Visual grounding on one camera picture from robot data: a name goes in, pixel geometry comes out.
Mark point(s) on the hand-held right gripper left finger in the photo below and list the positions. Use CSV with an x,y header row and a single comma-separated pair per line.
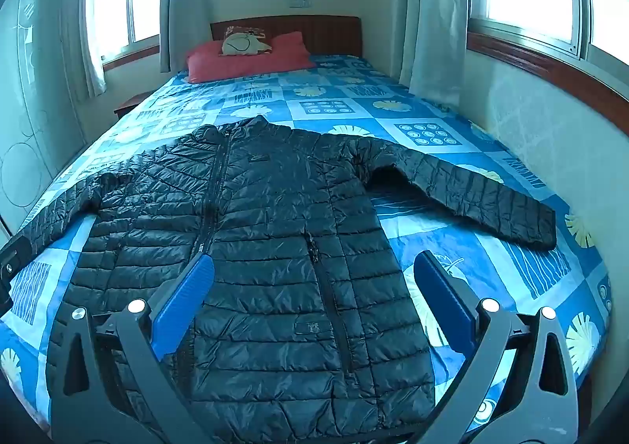
x,y
189,291

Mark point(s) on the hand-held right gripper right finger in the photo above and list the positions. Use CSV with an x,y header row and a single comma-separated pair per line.
x,y
440,296

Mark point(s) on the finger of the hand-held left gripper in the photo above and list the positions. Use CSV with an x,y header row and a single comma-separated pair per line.
x,y
12,257

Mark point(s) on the black puffer jacket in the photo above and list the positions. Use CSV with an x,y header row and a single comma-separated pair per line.
x,y
275,227

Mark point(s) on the bed with blue patterned sheet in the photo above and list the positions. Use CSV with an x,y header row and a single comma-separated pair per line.
x,y
442,129

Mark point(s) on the pale wardrobe with line pattern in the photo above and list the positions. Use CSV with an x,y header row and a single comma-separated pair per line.
x,y
34,80

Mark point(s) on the wooden nightstand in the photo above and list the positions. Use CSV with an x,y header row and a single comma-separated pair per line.
x,y
128,106

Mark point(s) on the red pillow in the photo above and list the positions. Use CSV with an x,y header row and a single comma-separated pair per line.
x,y
221,66

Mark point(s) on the wooden window sill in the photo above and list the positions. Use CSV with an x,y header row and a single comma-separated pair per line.
x,y
540,65
130,56

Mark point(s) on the small printed cushion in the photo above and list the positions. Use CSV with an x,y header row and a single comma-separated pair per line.
x,y
241,45

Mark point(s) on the wooden headboard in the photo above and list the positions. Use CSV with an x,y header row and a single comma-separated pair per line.
x,y
334,31

